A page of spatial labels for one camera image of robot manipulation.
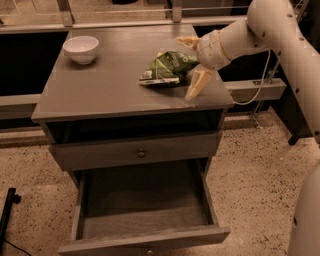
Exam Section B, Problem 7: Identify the white ceramic bowl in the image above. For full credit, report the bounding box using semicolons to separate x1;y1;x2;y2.
63;36;99;65

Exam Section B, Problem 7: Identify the green jalapeno chip bag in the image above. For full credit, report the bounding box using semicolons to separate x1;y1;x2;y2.
139;51;199;87

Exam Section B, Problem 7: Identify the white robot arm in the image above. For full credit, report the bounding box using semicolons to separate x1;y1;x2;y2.
180;0;320;256

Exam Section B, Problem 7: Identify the open bottom grey drawer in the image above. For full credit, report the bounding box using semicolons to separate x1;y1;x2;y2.
58;158;230;256

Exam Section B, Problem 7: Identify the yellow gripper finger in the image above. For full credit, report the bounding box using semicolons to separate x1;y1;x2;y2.
176;36;200;50
185;68;213;101

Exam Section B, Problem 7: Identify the closed grey drawer with knob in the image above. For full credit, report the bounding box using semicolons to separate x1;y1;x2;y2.
50;131;222;171

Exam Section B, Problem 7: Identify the black stand on floor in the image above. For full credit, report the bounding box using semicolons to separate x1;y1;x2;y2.
0;188;21;252

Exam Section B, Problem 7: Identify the grey wooden drawer cabinet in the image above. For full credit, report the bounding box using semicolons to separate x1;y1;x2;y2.
31;23;235;183

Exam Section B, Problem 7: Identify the white cable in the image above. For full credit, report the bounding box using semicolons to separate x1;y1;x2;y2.
229;49;273;107

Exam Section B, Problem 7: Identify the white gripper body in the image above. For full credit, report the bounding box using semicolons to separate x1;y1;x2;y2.
196;30;231;70

